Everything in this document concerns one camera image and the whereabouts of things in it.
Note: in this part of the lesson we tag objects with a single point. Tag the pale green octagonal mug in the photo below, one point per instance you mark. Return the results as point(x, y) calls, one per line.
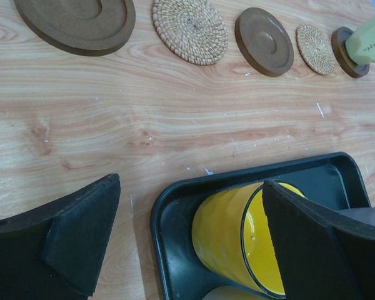
point(360, 46)

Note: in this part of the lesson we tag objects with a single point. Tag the black plastic tray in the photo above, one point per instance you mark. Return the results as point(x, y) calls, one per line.
point(333, 180)

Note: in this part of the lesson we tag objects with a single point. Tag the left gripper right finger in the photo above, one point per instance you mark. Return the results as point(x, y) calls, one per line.
point(321, 253)

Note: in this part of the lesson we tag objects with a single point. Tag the woven rattan coaster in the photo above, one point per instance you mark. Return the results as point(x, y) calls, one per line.
point(315, 49)
point(192, 30)

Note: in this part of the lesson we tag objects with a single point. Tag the yellow glass mug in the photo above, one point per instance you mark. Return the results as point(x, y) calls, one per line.
point(231, 237)

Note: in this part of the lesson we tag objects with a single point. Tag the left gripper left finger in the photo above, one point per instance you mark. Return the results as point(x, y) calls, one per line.
point(56, 251)

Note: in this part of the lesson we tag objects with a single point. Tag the cream yellow mug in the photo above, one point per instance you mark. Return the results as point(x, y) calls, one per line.
point(232, 293)

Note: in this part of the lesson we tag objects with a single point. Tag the brown wooden coaster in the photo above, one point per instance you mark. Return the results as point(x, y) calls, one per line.
point(86, 28)
point(338, 39)
point(264, 42)

